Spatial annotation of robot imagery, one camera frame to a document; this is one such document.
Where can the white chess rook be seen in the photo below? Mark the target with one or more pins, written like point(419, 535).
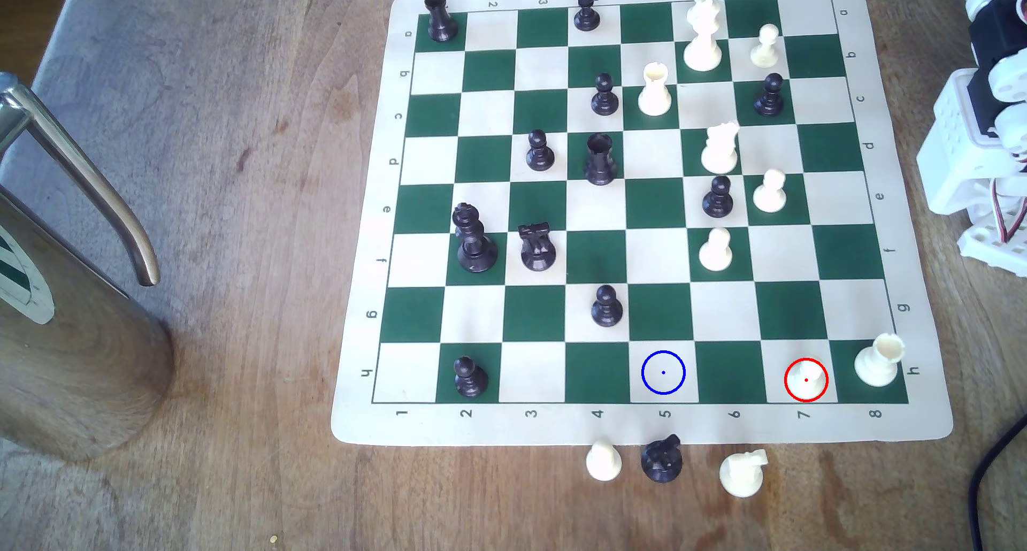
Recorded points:
point(877, 365)
point(655, 95)

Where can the black chess king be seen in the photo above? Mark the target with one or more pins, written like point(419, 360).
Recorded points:
point(476, 248)

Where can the green and white chess mat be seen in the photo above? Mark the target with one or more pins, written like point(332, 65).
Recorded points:
point(658, 206)

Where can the black chess rook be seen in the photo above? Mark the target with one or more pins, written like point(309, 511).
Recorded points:
point(440, 21)
point(600, 164)

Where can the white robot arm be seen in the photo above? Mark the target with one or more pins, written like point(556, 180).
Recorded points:
point(959, 158)

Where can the white chess knight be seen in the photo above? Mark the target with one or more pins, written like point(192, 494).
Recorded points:
point(741, 475)
point(720, 154)

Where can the black chess pawn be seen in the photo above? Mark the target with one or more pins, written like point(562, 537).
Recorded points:
point(470, 381)
point(769, 100)
point(718, 201)
point(607, 310)
point(540, 154)
point(586, 15)
point(604, 99)

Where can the white chess king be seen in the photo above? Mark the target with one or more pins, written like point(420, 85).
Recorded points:
point(703, 45)

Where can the stainless steel kettle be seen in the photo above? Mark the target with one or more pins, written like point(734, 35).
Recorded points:
point(72, 342)

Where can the black chess knight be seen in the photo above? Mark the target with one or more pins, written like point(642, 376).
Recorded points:
point(662, 463)
point(537, 251)

